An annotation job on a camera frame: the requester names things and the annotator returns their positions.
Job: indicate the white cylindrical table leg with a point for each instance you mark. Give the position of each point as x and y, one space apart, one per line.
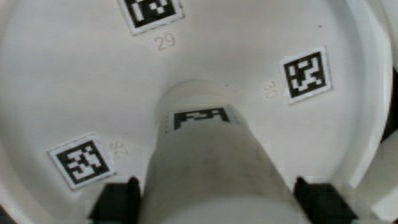
213 184

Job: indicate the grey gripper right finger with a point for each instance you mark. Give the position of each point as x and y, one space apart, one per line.
324 205

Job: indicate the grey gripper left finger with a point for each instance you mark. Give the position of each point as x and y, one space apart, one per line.
117 204

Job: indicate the white round table top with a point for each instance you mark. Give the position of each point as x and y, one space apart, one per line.
112 60

